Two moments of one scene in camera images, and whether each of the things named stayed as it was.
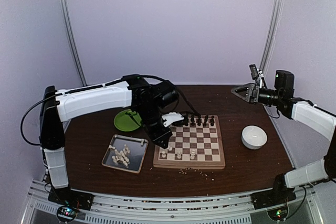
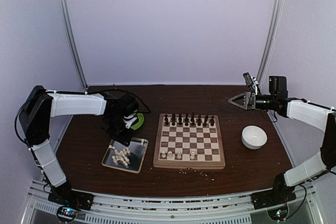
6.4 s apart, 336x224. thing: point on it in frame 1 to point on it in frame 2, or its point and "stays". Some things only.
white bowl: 253,137 stays
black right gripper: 249,86 to 251,94
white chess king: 192,152 stays
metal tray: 126,152 stays
